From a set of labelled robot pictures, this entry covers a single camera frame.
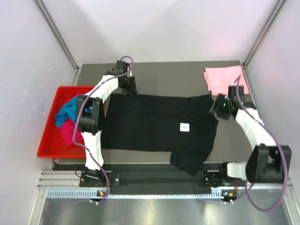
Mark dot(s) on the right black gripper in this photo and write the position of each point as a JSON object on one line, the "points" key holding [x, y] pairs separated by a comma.
{"points": [[221, 98]]}

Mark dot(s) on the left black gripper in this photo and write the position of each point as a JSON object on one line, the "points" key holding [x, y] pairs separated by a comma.
{"points": [[131, 89]]}

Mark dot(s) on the black t shirt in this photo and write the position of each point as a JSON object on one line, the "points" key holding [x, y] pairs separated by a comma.
{"points": [[183, 126]]}

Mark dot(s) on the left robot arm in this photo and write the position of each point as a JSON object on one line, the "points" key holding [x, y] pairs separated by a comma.
{"points": [[90, 115]]}

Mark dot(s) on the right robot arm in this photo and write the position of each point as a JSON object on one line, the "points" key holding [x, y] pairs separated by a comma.
{"points": [[268, 161]]}

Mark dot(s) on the pink folded t shirt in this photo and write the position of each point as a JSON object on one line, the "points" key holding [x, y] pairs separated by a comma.
{"points": [[219, 78]]}

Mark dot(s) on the blue t shirt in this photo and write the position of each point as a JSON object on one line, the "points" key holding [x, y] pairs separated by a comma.
{"points": [[67, 111]]}

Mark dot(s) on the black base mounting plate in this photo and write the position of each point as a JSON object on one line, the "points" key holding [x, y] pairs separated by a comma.
{"points": [[159, 178]]}

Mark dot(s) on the magenta t shirt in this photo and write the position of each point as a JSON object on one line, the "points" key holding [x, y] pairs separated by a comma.
{"points": [[66, 131]]}

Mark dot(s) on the red plastic bin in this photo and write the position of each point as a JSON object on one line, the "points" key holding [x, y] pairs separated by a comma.
{"points": [[52, 144]]}

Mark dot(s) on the grey slotted cable duct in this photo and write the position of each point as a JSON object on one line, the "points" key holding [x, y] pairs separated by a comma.
{"points": [[99, 194]]}

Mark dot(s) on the right aluminium frame post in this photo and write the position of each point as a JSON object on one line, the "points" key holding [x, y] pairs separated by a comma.
{"points": [[264, 31]]}

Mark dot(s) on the aluminium frame post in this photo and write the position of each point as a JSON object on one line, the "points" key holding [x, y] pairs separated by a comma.
{"points": [[264, 31], [51, 24]]}

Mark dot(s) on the aluminium front rail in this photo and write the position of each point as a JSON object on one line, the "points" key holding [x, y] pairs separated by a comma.
{"points": [[70, 179]]}

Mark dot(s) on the left aluminium frame post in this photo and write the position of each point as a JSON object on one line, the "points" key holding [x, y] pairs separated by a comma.
{"points": [[51, 24]]}

